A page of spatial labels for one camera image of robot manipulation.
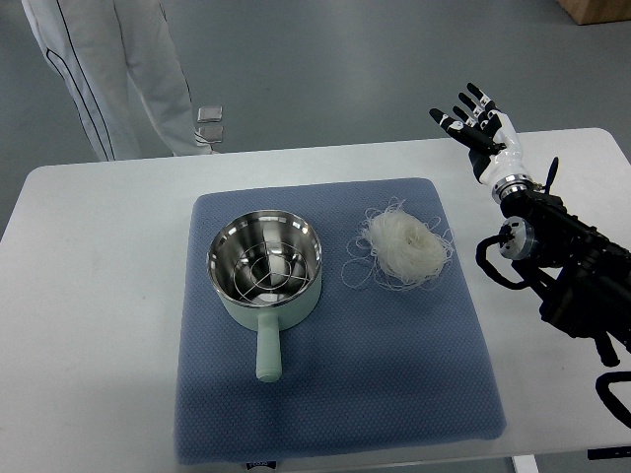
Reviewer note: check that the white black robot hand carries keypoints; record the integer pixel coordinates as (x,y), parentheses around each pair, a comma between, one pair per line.
(494,148)

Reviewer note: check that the white vermicelli nest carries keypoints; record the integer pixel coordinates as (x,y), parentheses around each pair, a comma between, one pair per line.
(397,251)

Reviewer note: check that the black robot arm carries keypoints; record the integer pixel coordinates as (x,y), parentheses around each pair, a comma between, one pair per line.
(580,275)

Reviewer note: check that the mint green steel pot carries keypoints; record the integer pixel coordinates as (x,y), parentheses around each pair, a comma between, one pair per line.
(267,321)

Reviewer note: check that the brown cardboard box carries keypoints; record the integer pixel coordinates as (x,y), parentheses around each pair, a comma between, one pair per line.
(592,12)

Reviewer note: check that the blue quilted mat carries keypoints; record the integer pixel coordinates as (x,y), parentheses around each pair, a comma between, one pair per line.
(369,369)

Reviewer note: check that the lower silver floor plate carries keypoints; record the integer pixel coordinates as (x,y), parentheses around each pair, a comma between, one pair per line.
(210,133)

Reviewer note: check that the silver floor plate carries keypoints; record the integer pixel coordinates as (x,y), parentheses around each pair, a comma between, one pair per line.
(210,113)
(210,133)

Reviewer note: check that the upper silver floor plate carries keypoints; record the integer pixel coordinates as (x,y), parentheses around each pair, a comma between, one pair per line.
(210,113)

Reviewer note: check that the white table leg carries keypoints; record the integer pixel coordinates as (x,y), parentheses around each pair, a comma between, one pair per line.
(524,464)

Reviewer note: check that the table control panel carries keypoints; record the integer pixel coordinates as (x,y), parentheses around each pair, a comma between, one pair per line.
(609,453)

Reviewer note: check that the person in white trousers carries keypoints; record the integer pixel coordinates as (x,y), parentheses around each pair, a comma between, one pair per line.
(102,48)

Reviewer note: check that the wire steaming rack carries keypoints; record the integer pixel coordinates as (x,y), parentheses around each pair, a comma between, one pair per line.
(269,273)

